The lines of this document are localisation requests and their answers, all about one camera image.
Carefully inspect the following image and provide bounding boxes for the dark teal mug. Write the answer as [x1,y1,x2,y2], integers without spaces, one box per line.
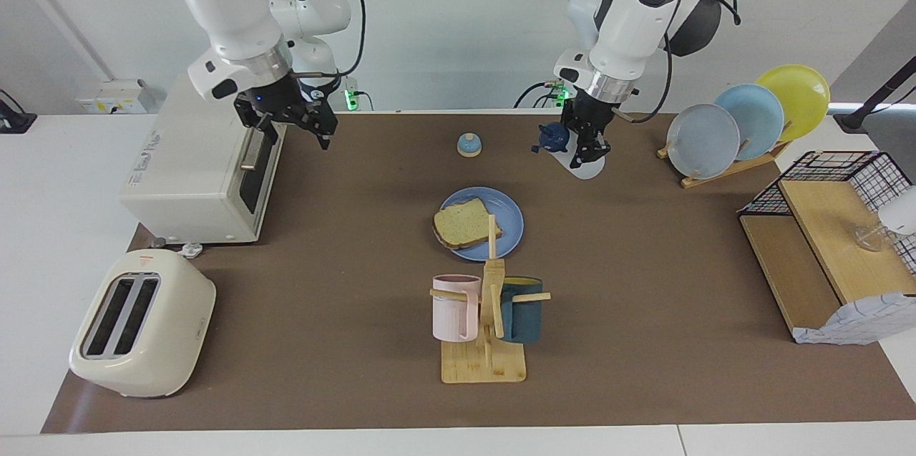
[499,277,543,343]

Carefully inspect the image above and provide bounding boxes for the clear glass cup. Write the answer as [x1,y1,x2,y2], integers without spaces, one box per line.
[855,223,892,253]

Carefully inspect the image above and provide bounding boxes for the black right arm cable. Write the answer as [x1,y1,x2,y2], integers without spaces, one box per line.
[290,0,367,79]

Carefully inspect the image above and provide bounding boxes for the white wall outlet box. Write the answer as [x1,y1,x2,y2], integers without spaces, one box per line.
[77,79,147,115]

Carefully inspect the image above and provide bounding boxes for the brown table mat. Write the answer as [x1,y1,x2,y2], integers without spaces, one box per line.
[41,112,916,434]

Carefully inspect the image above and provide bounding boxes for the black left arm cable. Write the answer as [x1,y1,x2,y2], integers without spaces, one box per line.
[612,0,741,124]

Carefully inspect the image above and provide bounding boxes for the light blue plate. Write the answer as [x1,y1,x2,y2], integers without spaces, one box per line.
[714,84,785,162]

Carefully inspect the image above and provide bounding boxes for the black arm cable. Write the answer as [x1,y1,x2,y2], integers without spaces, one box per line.
[290,0,367,79]
[612,0,741,124]

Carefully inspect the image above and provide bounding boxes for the white checkered cloth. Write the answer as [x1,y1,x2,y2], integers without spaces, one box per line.
[792,291,916,346]

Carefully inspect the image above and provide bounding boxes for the pale grey plate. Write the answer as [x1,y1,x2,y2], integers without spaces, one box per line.
[666,103,741,180]

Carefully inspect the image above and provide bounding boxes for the wooden mug rack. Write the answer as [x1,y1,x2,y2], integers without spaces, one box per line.
[429,214,552,384]

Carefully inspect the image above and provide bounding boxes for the wooden plate rack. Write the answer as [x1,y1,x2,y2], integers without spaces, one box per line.
[657,140,791,189]

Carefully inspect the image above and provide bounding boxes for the wooden shelf with wire basket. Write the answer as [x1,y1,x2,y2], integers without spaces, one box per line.
[737,150,916,342]

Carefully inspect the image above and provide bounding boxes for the white toaster oven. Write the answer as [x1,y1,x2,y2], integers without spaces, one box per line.
[118,73,287,246]

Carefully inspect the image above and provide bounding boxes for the white rounded object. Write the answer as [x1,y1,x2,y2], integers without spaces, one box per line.
[879,185,916,236]

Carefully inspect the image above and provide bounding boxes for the toasted bread slice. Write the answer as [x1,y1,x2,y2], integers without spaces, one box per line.
[432,198,503,251]

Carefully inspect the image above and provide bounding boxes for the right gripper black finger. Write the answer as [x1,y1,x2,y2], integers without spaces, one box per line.
[234,100,281,146]
[303,101,339,151]

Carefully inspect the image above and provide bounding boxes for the cream two-slot toaster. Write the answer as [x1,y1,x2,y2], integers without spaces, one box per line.
[69,248,217,399]

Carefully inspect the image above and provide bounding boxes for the white bottle with blue cap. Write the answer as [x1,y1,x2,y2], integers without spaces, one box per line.
[531,122,605,180]

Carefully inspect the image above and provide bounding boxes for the black left base cable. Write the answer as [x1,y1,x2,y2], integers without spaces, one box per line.
[514,77,573,110]

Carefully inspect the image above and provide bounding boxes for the black desk device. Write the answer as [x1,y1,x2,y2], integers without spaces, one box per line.
[0,89,38,135]

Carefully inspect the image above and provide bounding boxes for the pink ribbed mug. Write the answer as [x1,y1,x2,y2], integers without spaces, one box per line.
[432,274,482,343]

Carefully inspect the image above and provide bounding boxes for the blue round plate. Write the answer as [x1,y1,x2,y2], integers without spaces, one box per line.
[437,187,525,261]

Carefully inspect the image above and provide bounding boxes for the yellow plate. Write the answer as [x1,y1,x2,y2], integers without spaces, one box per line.
[755,64,831,143]

